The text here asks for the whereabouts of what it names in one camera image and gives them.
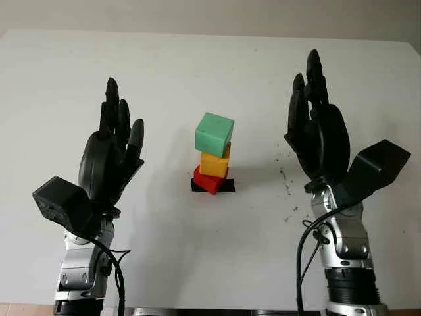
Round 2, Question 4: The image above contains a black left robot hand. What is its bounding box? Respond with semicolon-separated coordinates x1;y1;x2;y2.
78;77;146;212

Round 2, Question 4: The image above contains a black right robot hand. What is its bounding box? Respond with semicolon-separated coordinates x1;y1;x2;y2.
284;49;351;194

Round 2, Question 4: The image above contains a red wooden block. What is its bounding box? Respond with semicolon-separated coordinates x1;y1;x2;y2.
193;164;226;196

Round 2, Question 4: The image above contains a yellow wooden block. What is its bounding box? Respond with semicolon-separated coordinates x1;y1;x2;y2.
199;142;232;179

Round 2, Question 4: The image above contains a green wooden block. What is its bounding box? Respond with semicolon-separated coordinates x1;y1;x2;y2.
194;111;236;159

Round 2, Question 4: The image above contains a black tape square marker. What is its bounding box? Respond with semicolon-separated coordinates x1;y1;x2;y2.
190;177;236;194

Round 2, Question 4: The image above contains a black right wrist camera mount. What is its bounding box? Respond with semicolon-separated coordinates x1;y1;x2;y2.
331;138;412;209

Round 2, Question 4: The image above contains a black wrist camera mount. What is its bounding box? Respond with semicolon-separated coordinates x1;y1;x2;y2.
32;176;100;238
331;138;412;209

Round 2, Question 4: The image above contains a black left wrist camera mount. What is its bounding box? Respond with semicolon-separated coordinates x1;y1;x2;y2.
32;176;100;238

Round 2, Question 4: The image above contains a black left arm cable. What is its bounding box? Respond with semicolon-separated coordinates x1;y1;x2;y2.
87;236;132;316

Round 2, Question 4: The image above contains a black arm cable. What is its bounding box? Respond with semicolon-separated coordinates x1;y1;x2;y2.
87;236;132;316
295;206;347;313

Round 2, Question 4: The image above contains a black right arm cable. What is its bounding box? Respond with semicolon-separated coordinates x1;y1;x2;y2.
295;206;347;313

